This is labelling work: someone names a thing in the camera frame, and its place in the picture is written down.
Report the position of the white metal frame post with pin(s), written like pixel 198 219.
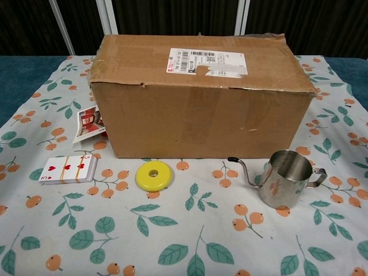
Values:
pixel 241 17
pixel 64 31
pixel 107 17

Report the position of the floral fruit print tablecloth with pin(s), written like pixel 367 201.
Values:
pixel 184 230

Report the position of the rubber-banded playing card deck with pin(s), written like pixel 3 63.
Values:
pixel 66 169

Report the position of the brown cardboard shipping box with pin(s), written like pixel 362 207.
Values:
pixel 201 120

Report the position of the stainless steel gooseneck pitcher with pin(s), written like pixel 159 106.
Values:
pixel 284 184

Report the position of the red and white booklet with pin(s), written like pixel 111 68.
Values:
pixel 86 126

